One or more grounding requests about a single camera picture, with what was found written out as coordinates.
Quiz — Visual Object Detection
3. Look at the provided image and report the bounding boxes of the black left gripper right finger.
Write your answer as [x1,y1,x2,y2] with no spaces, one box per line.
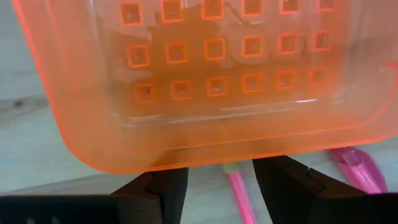
[252,154,368,224]

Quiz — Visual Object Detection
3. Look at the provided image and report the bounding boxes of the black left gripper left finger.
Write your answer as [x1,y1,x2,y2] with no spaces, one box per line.
[110,167,190,224]

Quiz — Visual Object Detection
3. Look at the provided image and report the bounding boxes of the pink pencil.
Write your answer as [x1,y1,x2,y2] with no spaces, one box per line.
[221,161,257,224]

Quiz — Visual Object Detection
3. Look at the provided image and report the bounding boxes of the translucent orange plastic basket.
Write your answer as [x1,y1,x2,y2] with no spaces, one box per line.
[11,0,398,174]

